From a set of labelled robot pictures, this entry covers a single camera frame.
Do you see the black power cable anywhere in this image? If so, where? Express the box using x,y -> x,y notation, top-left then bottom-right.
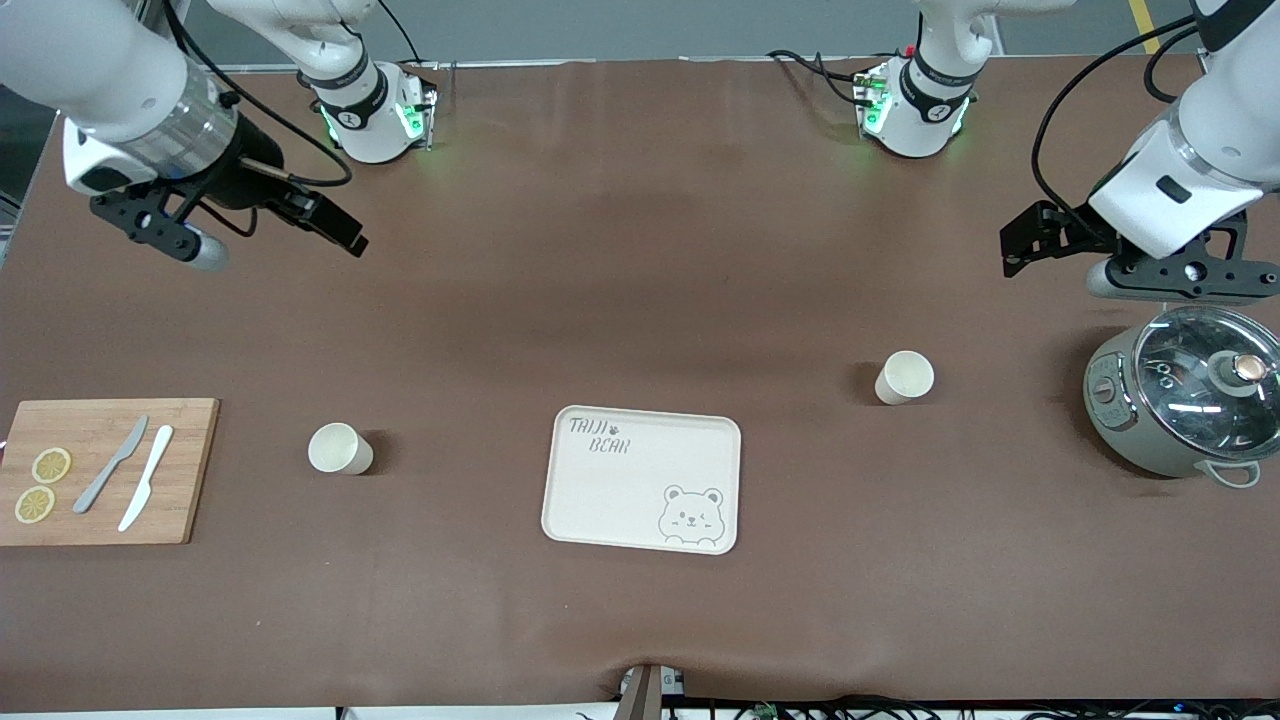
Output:
767,47 -> 906,106

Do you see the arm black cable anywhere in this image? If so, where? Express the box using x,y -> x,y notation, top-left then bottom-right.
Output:
160,0 -> 353,241
1033,12 -> 1201,216

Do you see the grey plastic knife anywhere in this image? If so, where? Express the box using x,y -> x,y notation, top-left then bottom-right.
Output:
72,414 -> 150,515

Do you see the wooden cutting board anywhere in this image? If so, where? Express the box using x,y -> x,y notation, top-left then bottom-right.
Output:
0,398 -> 221,547

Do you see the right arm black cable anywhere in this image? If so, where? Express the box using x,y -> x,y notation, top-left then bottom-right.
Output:
160,0 -> 353,241

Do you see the grey green cooking pot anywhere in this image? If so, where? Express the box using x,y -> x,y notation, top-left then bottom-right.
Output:
1083,290 -> 1280,489

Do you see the brown table mat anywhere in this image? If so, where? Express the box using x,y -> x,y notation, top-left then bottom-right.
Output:
0,55 -> 1280,713

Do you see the white IKEA cup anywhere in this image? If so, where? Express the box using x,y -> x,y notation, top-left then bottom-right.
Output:
307,422 -> 375,476
874,350 -> 936,406

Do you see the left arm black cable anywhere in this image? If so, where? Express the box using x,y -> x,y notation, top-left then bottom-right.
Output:
1033,12 -> 1201,216

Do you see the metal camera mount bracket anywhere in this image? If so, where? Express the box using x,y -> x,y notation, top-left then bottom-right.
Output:
612,662 -> 689,720

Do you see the white plastic knife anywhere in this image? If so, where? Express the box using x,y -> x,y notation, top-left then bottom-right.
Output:
117,424 -> 175,533

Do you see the beige bear print tray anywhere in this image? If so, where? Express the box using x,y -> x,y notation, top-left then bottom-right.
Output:
541,405 -> 742,556

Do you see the glass pot lid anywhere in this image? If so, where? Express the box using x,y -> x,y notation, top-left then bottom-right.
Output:
1133,305 -> 1280,466

